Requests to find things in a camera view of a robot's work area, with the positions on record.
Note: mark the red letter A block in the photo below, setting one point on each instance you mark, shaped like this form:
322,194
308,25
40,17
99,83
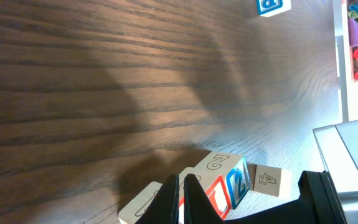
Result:
135,209

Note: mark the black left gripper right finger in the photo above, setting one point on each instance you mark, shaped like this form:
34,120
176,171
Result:
197,207

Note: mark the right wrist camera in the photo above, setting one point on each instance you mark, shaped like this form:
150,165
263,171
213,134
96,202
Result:
338,147

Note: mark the white shelf frame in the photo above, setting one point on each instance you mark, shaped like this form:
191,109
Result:
342,52

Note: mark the red-edged picture block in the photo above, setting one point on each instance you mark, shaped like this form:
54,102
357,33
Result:
273,181

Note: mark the blue number 2 block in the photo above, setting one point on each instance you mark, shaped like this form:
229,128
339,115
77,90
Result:
234,170

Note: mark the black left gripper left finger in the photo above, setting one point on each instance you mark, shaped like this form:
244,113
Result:
164,209

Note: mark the red letter I block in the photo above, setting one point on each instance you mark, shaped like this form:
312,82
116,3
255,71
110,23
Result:
214,187

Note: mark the blue letter H block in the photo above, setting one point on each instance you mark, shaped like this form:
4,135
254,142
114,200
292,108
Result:
268,8

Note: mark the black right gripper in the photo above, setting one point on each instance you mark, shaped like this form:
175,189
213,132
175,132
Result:
317,204

